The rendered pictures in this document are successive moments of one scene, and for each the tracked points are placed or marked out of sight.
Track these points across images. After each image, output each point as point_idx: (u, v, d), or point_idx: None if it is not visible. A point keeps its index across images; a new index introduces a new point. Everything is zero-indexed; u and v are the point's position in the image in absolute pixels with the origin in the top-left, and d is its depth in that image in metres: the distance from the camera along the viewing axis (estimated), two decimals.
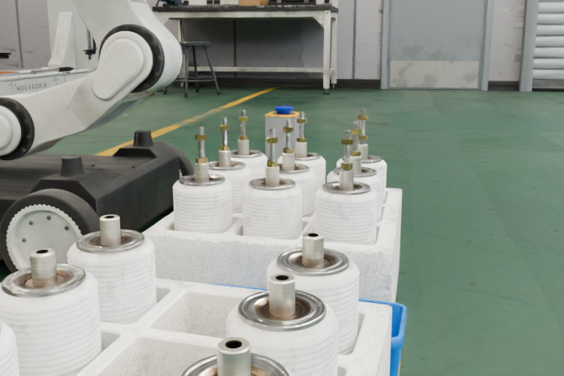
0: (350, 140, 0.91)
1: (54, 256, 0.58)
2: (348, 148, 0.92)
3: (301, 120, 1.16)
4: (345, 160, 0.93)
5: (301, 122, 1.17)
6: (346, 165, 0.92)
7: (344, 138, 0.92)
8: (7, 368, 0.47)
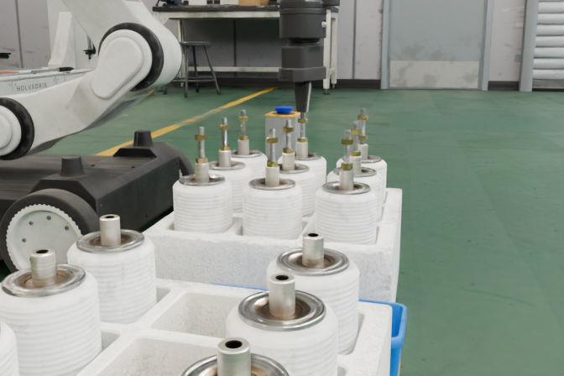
0: (350, 140, 0.91)
1: (54, 256, 0.58)
2: (348, 148, 0.92)
3: (302, 120, 1.17)
4: (345, 160, 0.93)
5: (303, 122, 1.17)
6: (346, 165, 0.92)
7: (344, 138, 0.92)
8: (7, 368, 0.47)
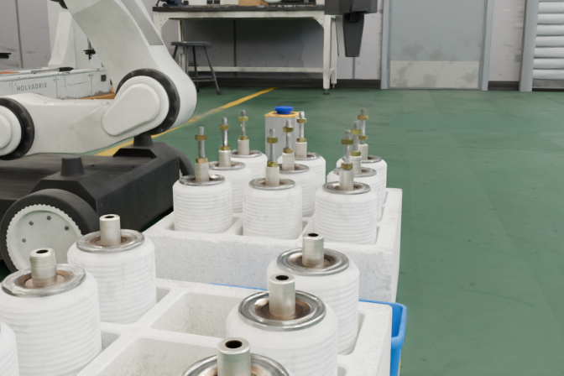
0: (350, 140, 0.91)
1: (54, 256, 0.58)
2: (348, 148, 0.92)
3: (300, 120, 1.16)
4: (345, 160, 0.93)
5: (301, 122, 1.17)
6: (346, 165, 0.92)
7: (344, 138, 0.92)
8: (7, 368, 0.47)
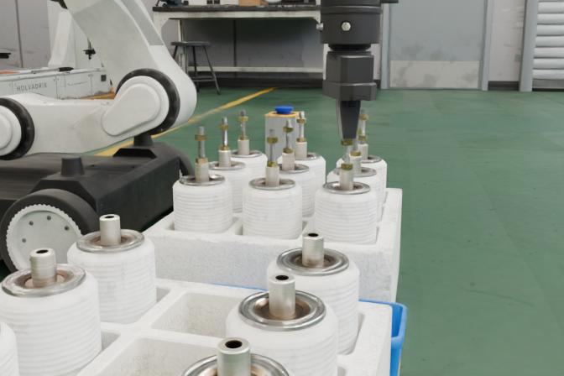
0: (350, 139, 0.93)
1: (54, 256, 0.58)
2: (348, 148, 0.93)
3: (300, 120, 1.16)
4: (344, 162, 0.92)
5: (301, 122, 1.17)
6: (352, 164, 0.93)
7: (348, 138, 0.92)
8: (7, 368, 0.47)
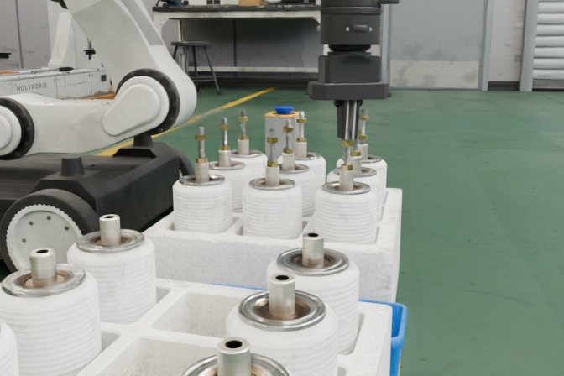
0: (347, 140, 0.93)
1: (54, 256, 0.58)
2: (347, 148, 0.93)
3: (300, 120, 1.16)
4: (346, 163, 0.92)
5: (301, 122, 1.17)
6: (351, 164, 0.93)
7: (349, 139, 0.92)
8: (7, 368, 0.47)
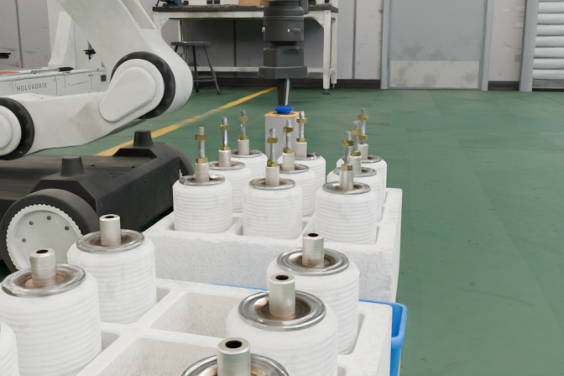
0: (348, 140, 0.93)
1: (54, 256, 0.58)
2: (347, 148, 0.93)
3: (300, 120, 1.16)
4: (346, 163, 0.92)
5: (301, 122, 1.17)
6: (351, 164, 0.93)
7: (349, 139, 0.92)
8: (7, 368, 0.47)
